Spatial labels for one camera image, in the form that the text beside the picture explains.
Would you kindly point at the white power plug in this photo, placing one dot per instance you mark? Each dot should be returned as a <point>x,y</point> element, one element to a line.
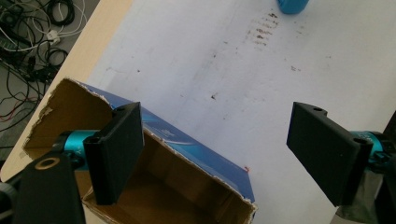
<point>53,35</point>

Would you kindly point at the blue plastic object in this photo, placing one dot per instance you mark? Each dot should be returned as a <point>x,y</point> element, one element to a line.
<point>292,5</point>

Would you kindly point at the blue cardboard box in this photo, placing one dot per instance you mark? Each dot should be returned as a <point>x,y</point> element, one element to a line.
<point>174,189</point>

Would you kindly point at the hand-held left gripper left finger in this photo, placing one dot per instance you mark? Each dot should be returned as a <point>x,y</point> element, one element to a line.
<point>113,155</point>

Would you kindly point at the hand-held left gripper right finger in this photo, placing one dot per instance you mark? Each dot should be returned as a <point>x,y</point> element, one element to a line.
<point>327,152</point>

